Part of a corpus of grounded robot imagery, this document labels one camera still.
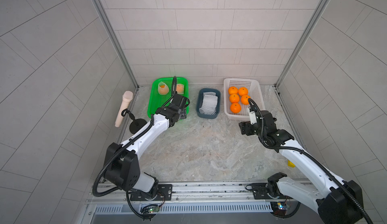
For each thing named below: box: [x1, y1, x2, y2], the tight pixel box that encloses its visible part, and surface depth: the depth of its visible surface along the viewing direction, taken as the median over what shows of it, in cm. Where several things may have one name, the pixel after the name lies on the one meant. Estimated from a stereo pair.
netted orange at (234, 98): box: [229, 93, 240, 103], surface depth 105 cm
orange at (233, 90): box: [228, 86, 239, 95], surface depth 111 cm
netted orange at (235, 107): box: [230, 102, 242, 114], surface depth 101 cm
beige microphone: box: [114, 90, 134, 128], surface depth 77 cm
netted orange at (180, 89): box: [175, 83, 185, 95], surface depth 110 cm
